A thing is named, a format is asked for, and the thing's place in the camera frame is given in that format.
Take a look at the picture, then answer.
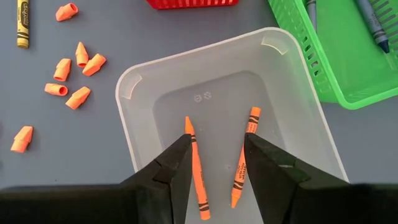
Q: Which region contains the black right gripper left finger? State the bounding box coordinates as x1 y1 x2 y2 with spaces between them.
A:
0 133 193 224

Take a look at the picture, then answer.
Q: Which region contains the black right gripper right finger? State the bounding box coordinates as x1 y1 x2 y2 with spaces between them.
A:
243 132 398 224

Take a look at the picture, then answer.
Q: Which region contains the orange crayon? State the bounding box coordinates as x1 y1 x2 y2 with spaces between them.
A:
230 106 262 210
184 115 212 222

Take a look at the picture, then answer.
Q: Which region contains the blue crayon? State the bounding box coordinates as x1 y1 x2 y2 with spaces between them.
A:
305 0 318 32
355 0 391 55

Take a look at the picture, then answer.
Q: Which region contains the yellow crayon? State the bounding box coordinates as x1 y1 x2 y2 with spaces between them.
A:
16 0 30 50

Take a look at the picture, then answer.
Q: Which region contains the clear plastic container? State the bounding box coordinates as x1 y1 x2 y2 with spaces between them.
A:
114 27 349 224

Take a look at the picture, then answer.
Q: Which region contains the orange eraser cap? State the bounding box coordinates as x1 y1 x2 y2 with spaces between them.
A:
75 41 90 68
81 53 108 77
44 82 69 97
53 58 73 83
65 86 92 111
55 2 80 22
10 125 34 154

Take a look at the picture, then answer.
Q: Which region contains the green plastic basket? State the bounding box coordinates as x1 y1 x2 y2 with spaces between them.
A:
267 0 398 111

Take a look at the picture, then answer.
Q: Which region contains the red plastic basket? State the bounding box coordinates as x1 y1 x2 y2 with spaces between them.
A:
145 0 240 11

